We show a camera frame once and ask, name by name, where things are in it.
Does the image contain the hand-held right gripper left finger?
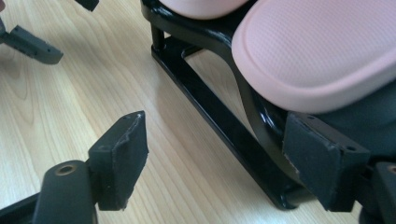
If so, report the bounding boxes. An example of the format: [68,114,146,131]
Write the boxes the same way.
[88,110,149,212]

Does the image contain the pink slipper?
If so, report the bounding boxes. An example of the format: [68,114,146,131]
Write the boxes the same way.
[231,0,396,115]

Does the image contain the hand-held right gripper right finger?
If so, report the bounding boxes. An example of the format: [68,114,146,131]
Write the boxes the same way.
[281,111,372,213]

